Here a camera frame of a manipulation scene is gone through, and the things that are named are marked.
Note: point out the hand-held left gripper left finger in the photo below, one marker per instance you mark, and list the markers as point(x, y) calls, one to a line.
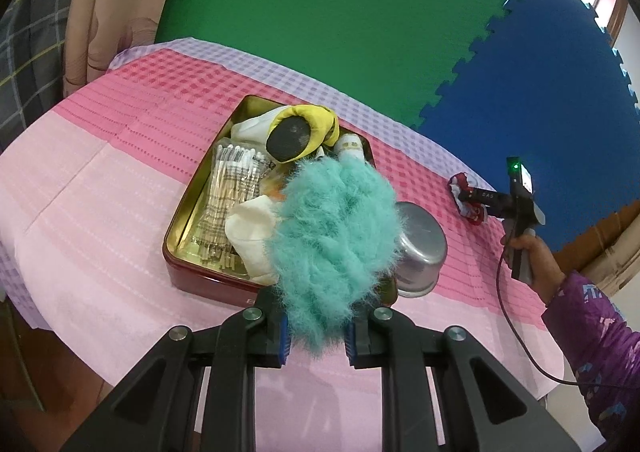
point(285, 342)

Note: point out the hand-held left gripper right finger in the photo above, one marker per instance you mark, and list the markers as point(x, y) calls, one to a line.
point(348, 344)

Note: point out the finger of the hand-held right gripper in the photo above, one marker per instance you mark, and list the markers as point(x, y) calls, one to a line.
point(482, 194)
point(482, 208)

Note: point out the red white cloth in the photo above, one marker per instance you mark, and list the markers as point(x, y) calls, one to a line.
point(459, 184)

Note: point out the teal fluffy toy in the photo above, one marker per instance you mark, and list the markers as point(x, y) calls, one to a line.
point(330, 242)

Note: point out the red tin box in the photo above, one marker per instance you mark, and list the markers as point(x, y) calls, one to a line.
point(197, 214)

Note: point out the person's right forearm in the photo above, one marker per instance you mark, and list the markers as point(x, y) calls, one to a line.
point(600, 332)

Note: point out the person's right hand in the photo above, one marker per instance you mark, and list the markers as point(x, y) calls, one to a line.
point(542, 257)

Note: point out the metal bowl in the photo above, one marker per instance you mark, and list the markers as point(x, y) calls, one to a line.
point(420, 252)

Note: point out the blue foam mat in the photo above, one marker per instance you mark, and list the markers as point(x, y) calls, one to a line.
point(540, 97)

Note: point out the white bottle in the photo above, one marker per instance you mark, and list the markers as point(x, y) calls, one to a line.
point(350, 147)

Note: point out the pack of cotton swabs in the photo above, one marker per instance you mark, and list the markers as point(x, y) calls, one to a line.
point(230, 192)

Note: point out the yellow black plush toy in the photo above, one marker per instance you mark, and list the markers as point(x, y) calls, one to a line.
point(292, 137)

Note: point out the pink checkered tablecloth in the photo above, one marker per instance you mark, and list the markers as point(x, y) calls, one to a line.
point(100, 182)

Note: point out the green foam mat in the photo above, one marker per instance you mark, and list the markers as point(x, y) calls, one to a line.
point(325, 7)

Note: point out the beige floral curtain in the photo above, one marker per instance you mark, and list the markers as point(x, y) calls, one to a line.
point(115, 7)

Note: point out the grey plaid cloth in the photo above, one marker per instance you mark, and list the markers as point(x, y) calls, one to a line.
point(30, 57)

